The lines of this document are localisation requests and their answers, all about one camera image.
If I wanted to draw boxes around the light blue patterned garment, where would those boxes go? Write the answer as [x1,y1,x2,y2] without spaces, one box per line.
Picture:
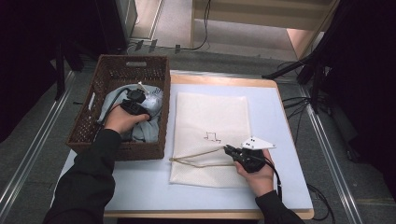
[97,83,164,144]

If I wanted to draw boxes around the right hand-held gripper cable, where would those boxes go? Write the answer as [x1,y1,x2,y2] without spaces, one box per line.
[253,154,284,202]

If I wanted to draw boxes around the black floor cable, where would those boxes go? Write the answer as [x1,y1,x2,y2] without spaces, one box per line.
[155,0,213,52]

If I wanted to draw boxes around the person's left hand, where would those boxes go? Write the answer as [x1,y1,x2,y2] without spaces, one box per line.
[104,105,151,135]

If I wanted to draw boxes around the white table mat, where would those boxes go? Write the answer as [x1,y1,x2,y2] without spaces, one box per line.
[49,83,314,213]

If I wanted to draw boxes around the person's right hand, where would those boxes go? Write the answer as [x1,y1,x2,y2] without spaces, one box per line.
[233,148,276,198]

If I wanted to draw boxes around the dark curtain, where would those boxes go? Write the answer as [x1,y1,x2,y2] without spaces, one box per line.
[320,0,396,200]
[0,0,99,143]

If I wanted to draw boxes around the pale wooden shelf frame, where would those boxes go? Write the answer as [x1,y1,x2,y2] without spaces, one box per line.
[190,0,341,61]

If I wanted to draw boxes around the brown woven basket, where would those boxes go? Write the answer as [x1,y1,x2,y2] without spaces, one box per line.
[64,54,172,161]

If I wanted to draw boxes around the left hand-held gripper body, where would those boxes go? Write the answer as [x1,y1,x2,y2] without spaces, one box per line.
[120,81,153,121]

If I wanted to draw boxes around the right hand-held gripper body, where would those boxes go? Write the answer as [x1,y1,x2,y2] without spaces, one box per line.
[232,135,276,174]

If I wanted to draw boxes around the dark cabinet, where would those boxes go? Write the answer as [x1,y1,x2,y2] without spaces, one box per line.
[93,0,138,56]

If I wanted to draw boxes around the black metal stand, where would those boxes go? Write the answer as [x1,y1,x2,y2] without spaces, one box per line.
[261,0,362,115]

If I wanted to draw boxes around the wooden table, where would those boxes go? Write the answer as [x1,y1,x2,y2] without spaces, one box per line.
[49,74,316,220]

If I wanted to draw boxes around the cream mesh laundry bag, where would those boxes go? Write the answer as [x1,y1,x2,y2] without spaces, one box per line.
[168,91,253,189]

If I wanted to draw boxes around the metal floor rail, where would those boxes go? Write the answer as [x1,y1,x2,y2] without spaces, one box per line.
[0,70,78,216]
[298,85,363,224]

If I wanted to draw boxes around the bundle of black cables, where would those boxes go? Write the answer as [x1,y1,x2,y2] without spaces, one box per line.
[280,95,313,146]

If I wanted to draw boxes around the black stand legs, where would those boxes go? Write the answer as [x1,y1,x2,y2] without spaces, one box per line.
[53,36,86,101]

